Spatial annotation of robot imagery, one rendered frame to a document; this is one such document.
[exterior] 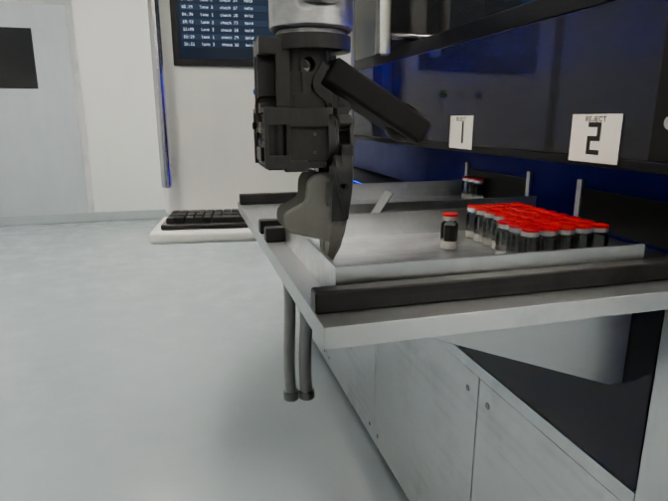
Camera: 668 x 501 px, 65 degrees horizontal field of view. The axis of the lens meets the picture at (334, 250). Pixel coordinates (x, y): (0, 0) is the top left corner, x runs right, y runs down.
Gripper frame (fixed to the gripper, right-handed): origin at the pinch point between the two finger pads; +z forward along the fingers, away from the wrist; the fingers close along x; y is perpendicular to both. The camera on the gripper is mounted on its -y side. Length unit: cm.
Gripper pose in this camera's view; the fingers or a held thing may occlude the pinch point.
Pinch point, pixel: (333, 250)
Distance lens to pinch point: 53.0
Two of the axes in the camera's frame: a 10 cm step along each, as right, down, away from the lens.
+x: 2.7, 2.3, -9.3
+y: -9.6, 0.7, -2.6
